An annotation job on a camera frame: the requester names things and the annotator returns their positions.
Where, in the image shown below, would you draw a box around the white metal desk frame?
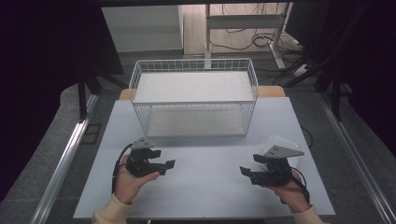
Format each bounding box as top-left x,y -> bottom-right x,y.
204,3 -> 292,70

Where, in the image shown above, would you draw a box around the person's right hand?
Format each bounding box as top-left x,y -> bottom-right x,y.
264,169 -> 311,214

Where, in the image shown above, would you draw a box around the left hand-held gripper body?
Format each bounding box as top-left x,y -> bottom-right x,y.
125,137 -> 168,178

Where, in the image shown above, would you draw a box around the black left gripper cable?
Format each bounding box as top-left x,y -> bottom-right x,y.
110,142 -> 135,194

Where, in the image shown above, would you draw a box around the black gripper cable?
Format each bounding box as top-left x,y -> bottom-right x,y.
110,142 -> 135,194
279,166 -> 312,205

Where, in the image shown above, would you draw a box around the wooden table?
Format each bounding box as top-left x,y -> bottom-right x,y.
119,85 -> 287,102

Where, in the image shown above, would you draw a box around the white power strip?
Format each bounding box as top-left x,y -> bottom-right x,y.
291,63 -> 310,77

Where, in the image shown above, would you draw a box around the black metal stand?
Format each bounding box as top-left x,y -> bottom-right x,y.
273,55 -> 353,123
76,72 -> 129,123

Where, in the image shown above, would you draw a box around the black floor cables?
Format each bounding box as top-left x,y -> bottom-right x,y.
208,3 -> 304,54

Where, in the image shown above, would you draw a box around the white cabinet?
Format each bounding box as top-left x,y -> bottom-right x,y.
101,5 -> 185,53

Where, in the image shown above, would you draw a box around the black cable beside table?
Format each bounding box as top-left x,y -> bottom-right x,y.
300,125 -> 314,150

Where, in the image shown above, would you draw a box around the person's left hand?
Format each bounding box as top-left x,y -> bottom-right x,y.
113,154 -> 162,205

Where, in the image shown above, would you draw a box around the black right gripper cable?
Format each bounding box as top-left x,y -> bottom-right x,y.
279,166 -> 312,205

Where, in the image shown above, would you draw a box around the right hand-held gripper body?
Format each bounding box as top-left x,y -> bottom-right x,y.
250,144 -> 305,188

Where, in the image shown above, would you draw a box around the white wire rack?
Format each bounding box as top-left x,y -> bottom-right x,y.
128,58 -> 260,139

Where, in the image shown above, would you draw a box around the clear plastic container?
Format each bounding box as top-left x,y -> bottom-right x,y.
262,133 -> 304,171

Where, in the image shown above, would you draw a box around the metal floor rail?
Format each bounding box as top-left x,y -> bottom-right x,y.
317,92 -> 396,224
29,92 -> 101,224

